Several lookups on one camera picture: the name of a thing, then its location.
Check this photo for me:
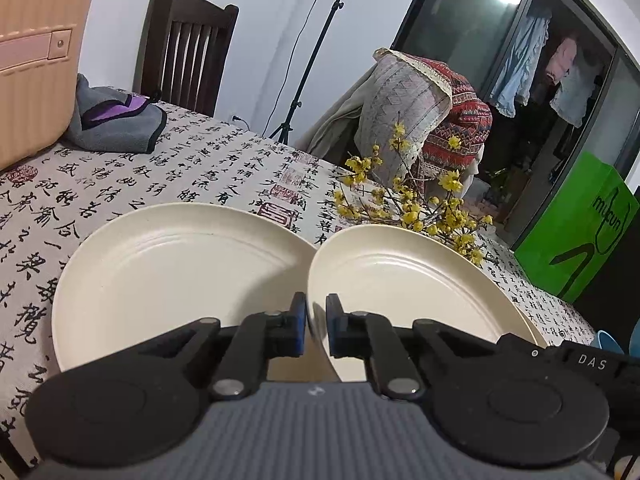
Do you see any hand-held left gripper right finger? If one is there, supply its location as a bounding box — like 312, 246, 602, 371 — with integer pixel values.
325, 294, 506, 402

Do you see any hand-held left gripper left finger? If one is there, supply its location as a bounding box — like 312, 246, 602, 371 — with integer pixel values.
107, 291, 308, 402

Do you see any cream plate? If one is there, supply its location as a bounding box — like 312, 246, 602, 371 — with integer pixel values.
51, 202, 318, 373
306, 224, 548, 383

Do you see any black paper bag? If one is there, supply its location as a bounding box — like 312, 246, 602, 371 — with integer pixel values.
575, 187, 640, 348

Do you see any green paper bag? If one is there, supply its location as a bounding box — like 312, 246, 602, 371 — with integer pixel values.
514, 151, 633, 303

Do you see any yellow flower branch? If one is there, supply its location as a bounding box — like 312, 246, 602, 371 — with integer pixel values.
332, 122, 496, 267

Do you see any calligraphy print tablecloth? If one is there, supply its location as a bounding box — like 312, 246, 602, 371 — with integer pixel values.
0, 87, 598, 480

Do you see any patterned woven blanket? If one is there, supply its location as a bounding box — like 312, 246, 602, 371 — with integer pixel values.
300, 47, 493, 201

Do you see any grey and purple cloth pouch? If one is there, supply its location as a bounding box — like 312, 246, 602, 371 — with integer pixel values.
62, 74, 168, 155

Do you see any hanging white garment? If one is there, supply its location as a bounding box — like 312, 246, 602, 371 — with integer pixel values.
550, 60, 598, 128

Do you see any dark wooden chair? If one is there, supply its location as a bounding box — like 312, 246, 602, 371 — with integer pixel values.
135, 0, 240, 118

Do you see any hanging pink garment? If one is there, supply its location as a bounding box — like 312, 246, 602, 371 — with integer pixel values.
545, 35, 581, 86

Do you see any hanging light blue shirt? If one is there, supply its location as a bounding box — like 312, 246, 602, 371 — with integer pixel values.
489, 7, 551, 118

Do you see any studio light on stand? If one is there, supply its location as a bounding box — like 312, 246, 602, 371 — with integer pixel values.
262, 0, 362, 146

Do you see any beige hard-shell suitcase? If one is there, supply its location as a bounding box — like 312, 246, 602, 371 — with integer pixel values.
0, 0, 102, 173

